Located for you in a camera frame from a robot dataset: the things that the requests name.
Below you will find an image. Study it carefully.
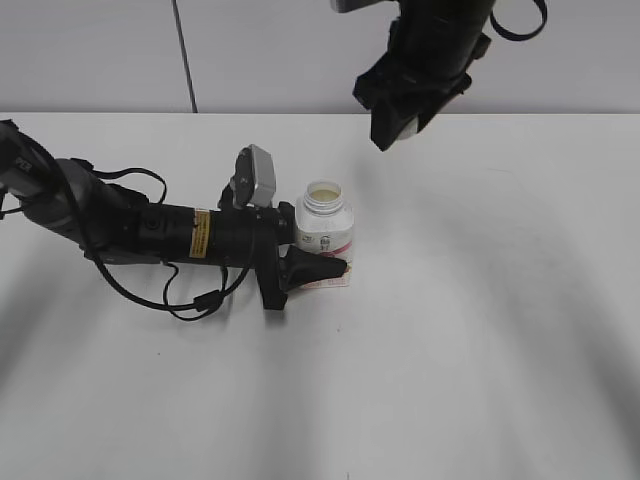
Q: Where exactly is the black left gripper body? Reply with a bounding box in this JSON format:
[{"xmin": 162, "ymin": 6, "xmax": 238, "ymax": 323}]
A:
[{"xmin": 212, "ymin": 202, "xmax": 295, "ymax": 311}]

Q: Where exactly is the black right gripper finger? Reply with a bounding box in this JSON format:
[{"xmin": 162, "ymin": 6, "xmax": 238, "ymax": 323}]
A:
[
  {"xmin": 415, "ymin": 91, "xmax": 458, "ymax": 134},
  {"xmin": 370, "ymin": 100, "xmax": 418, "ymax": 152}
]

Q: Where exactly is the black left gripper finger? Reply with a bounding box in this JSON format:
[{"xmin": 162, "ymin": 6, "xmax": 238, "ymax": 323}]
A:
[{"xmin": 283, "ymin": 246, "xmax": 348, "ymax": 293}]

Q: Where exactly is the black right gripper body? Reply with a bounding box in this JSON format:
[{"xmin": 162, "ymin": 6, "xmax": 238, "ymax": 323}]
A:
[{"xmin": 353, "ymin": 19, "xmax": 491, "ymax": 115}]

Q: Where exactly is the white yili changqing yogurt bottle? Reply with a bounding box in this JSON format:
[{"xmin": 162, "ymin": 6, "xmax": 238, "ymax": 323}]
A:
[{"xmin": 295, "ymin": 180, "xmax": 355, "ymax": 288}]

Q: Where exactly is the white plastic bottle cap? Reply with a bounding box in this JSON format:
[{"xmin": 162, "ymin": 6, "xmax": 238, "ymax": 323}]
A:
[{"xmin": 397, "ymin": 117, "xmax": 419, "ymax": 141}]

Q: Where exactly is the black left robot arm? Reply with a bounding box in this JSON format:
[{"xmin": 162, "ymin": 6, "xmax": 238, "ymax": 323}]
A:
[{"xmin": 1, "ymin": 120, "xmax": 348, "ymax": 322}]

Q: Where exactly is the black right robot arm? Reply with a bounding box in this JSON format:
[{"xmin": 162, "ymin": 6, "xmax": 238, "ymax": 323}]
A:
[{"xmin": 353, "ymin": 0, "xmax": 494, "ymax": 151}]

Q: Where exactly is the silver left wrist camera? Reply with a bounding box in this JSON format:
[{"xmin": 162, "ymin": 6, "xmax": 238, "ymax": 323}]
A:
[{"xmin": 229, "ymin": 144, "xmax": 276, "ymax": 209}]

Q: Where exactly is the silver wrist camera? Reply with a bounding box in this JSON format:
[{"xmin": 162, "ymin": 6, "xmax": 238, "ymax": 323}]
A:
[
  {"xmin": 229, "ymin": 144, "xmax": 276, "ymax": 209},
  {"xmin": 330, "ymin": 0, "xmax": 382, "ymax": 14}
]

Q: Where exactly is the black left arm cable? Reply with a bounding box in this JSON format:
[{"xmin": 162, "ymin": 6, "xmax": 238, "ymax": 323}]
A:
[{"xmin": 0, "ymin": 129, "xmax": 251, "ymax": 324}]

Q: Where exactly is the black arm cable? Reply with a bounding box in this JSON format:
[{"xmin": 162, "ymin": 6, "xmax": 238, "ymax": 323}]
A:
[
  {"xmin": 0, "ymin": 129, "xmax": 251, "ymax": 324},
  {"xmin": 488, "ymin": 0, "xmax": 548, "ymax": 42}
]

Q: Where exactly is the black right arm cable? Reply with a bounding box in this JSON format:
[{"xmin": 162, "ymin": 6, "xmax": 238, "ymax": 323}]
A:
[{"xmin": 488, "ymin": 0, "xmax": 548, "ymax": 42}]

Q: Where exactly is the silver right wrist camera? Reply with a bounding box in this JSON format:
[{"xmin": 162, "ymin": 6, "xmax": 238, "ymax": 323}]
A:
[{"xmin": 330, "ymin": 0, "xmax": 382, "ymax": 14}]

